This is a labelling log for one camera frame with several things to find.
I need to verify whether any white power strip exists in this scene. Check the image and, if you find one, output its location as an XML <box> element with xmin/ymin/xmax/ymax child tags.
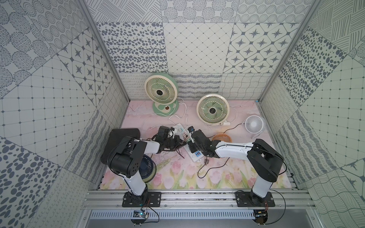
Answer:
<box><xmin>172</xmin><ymin>123</ymin><xmax>204</xmax><ymax>162</ymax></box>

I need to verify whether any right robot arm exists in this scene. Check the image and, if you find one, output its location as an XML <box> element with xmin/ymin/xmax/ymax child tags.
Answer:
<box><xmin>190</xmin><ymin>130</ymin><xmax>284</xmax><ymax>200</ymax></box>

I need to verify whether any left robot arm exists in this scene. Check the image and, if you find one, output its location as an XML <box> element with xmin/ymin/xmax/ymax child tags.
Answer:
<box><xmin>102</xmin><ymin>126</ymin><xmax>187</xmax><ymax>197</ymax></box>

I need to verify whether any orange handheld fan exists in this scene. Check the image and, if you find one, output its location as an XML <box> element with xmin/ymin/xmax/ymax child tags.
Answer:
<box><xmin>212</xmin><ymin>133</ymin><xmax>232</xmax><ymax>143</ymax></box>

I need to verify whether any dark blue fan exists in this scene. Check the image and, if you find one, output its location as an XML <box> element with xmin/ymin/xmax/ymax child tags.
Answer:
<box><xmin>139</xmin><ymin>155</ymin><xmax>157</xmax><ymax>183</ymax></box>

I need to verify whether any cream desk fan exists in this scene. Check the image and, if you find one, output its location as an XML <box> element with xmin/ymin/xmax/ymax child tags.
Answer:
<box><xmin>196</xmin><ymin>94</ymin><xmax>230</xmax><ymax>126</ymax></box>

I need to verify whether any green base desk fan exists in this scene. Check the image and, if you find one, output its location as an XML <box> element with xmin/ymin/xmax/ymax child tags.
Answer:
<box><xmin>144</xmin><ymin>73</ymin><xmax>179</xmax><ymax>117</ymax></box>

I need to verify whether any small white fan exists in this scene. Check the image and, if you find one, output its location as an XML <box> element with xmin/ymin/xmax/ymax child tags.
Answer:
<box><xmin>244</xmin><ymin>115</ymin><xmax>266</xmax><ymax>134</ymax></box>

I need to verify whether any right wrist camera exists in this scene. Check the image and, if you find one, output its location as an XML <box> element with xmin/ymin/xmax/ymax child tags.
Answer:
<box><xmin>187</xmin><ymin>126</ymin><xmax>195</xmax><ymax>143</ymax></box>

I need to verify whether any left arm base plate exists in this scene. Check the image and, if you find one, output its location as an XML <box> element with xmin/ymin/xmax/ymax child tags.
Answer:
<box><xmin>122</xmin><ymin>191</ymin><xmax>162</xmax><ymax>208</ymax></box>

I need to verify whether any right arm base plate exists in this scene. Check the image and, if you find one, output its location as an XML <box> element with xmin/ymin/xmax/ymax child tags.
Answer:
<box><xmin>234</xmin><ymin>190</ymin><xmax>275</xmax><ymax>208</ymax></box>

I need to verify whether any aluminium rail frame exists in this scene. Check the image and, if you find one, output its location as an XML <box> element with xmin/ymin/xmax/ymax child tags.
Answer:
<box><xmin>81</xmin><ymin>189</ymin><xmax>316</xmax><ymax>210</ymax></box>

